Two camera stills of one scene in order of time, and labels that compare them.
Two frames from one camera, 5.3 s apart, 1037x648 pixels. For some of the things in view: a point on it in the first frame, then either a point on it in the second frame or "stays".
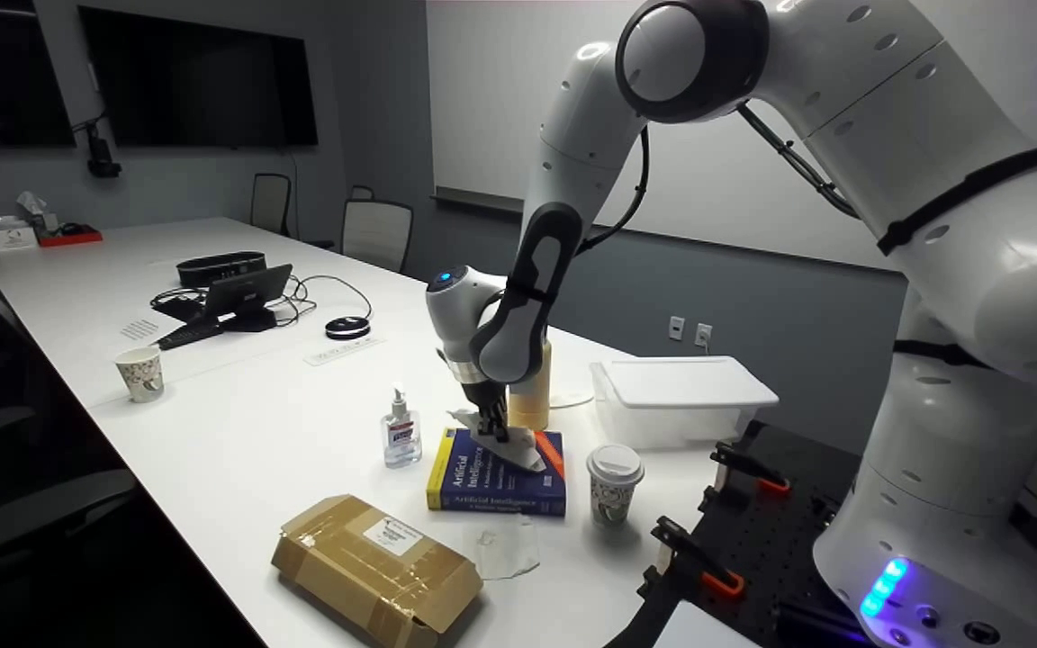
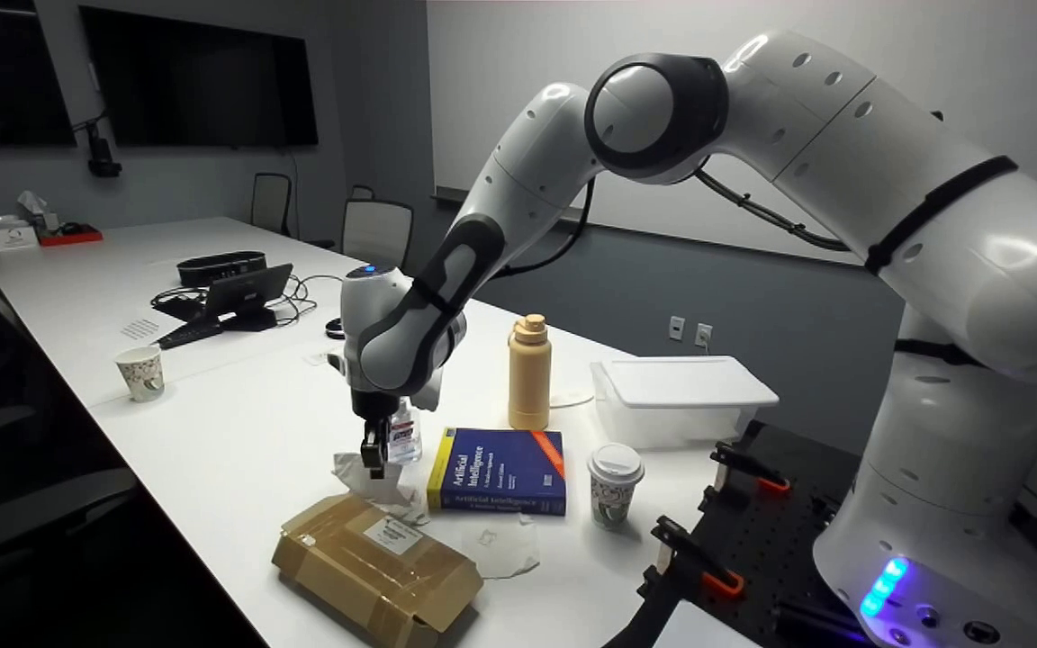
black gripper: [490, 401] → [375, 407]
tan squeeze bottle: [528, 403] stays
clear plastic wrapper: [508, 556] stays
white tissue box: [13, 235] stays
